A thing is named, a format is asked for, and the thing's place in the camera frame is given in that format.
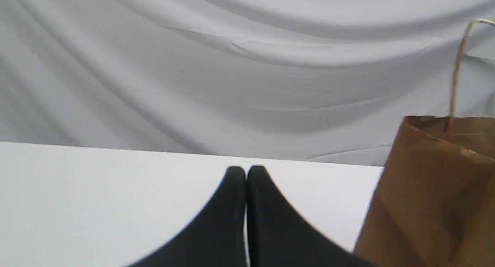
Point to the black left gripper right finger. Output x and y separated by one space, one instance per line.
279 236

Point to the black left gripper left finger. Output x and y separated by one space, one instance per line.
215 236

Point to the brown paper bag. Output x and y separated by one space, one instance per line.
434 205

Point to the white draped backdrop cloth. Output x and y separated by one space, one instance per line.
305 80

